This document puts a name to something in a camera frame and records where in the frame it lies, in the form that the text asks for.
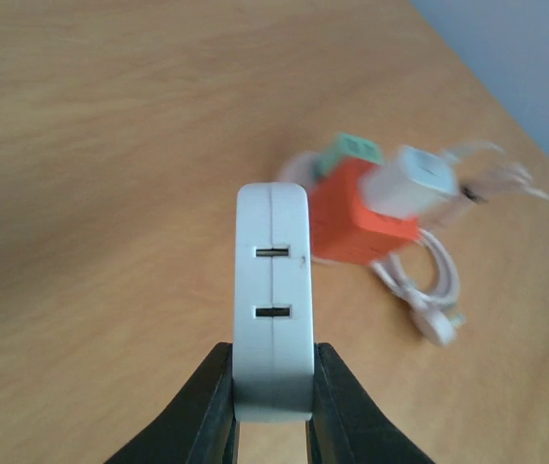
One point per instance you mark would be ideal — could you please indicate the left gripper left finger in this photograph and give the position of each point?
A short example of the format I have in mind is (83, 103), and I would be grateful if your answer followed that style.
(198, 425)

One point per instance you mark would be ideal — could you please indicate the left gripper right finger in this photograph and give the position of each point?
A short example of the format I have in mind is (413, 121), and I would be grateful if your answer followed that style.
(346, 425)

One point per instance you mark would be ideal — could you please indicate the white usb charger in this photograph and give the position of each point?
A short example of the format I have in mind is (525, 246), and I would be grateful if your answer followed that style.
(273, 343)

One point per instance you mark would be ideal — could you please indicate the orange cube socket adapter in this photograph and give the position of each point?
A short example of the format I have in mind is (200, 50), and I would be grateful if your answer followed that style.
(343, 229)

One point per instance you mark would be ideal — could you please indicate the round white socket base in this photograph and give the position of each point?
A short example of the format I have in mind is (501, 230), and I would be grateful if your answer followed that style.
(300, 170)

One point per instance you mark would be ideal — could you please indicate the green plug adapter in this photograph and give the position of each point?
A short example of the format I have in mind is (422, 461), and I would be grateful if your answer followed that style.
(343, 146)

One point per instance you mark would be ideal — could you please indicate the small white cube charger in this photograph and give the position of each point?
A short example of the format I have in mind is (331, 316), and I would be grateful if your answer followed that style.
(408, 185)

